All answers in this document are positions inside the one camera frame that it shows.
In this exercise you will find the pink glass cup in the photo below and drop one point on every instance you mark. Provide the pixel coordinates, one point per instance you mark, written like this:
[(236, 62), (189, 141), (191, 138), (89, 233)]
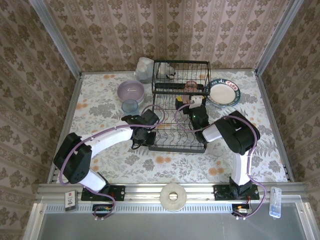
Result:
[(191, 87)]

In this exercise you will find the blue glass cup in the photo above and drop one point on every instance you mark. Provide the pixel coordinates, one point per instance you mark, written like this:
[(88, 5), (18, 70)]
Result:
[(130, 106)]

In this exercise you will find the green rimmed white plate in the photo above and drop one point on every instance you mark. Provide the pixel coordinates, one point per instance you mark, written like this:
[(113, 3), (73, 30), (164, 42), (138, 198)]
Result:
[(222, 92)]

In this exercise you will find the purple bowl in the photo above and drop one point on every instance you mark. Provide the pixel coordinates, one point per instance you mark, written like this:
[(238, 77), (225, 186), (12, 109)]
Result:
[(131, 90)]

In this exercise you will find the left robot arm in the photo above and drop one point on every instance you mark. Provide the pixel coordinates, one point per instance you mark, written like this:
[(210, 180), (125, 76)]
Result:
[(75, 160)]

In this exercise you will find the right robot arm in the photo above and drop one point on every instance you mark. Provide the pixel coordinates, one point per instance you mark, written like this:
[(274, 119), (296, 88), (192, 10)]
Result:
[(240, 132)]

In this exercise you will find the floral table mat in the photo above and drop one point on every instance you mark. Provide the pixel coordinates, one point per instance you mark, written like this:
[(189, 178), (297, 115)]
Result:
[(175, 165)]

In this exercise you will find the white tape roll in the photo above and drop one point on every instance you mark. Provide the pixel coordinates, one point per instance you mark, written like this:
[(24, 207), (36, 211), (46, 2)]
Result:
[(166, 200)]

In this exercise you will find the grey metal panel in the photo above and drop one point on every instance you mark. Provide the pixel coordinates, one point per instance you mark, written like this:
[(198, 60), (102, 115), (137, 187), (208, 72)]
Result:
[(150, 227)]

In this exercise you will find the black white card box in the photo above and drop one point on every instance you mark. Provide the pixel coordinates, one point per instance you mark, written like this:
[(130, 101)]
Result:
[(70, 201)]

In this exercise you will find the clear plastic box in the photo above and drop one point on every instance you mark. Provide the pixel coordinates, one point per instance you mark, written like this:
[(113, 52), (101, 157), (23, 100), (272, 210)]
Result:
[(275, 202)]

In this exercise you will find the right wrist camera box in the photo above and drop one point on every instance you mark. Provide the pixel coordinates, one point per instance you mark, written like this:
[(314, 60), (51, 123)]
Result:
[(198, 101)]

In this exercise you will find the aluminium rail beam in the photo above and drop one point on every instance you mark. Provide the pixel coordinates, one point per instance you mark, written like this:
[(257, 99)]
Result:
[(140, 192)]

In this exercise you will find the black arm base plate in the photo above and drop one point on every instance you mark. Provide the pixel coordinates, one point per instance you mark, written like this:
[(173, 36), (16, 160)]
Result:
[(117, 192), (221, 193)]

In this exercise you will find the black connector bracket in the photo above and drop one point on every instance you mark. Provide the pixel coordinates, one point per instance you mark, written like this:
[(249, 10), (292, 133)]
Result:
[(241, 209), (100, 209)]

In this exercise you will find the aluminium corner post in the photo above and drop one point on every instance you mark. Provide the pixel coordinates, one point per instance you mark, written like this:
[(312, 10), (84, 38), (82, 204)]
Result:
[(277, 37), (55, 37)]

